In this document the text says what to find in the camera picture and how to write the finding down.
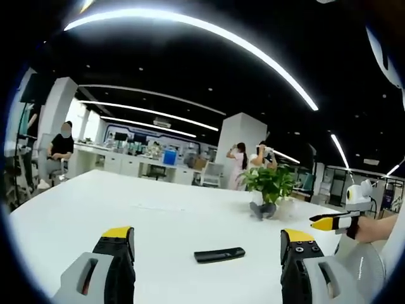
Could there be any white long counter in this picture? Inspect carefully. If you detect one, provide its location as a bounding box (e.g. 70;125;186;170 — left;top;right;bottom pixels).
67;142;204;186

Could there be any white mesh office chair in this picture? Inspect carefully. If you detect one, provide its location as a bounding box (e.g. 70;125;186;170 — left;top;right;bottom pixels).
200;161;225;188

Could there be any white round mesh object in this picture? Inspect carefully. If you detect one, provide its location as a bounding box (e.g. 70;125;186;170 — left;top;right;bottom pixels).
333;239;387;304

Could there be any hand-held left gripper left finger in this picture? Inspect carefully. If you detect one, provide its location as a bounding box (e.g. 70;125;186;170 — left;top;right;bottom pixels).
51;225;137;304

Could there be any person's right hand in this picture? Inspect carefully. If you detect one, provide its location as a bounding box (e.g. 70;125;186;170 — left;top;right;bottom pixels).
356;213;399;243

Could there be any long ceiling light strip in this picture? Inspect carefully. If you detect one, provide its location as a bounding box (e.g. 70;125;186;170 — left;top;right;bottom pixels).
63;8;320;112

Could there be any white curved device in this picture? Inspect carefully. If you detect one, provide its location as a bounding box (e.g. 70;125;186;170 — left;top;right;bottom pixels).
364;24;405;112

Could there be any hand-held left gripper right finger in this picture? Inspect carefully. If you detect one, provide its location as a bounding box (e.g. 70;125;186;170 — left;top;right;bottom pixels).
280;228;365;304

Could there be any black remote control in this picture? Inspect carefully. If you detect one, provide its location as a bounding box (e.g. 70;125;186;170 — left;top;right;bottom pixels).
193;246;247;263

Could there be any blue box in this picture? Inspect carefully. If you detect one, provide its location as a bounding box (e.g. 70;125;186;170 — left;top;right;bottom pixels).
162;148;179;166

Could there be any green potted plant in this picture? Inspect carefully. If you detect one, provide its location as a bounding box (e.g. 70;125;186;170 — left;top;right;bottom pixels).
239;165;299;210

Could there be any clear glass vessel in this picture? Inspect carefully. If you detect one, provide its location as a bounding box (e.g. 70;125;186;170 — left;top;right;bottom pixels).
277;196;299;220

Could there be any black hanging monitor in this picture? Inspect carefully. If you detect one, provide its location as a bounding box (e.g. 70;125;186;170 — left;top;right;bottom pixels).
19;72;49;105

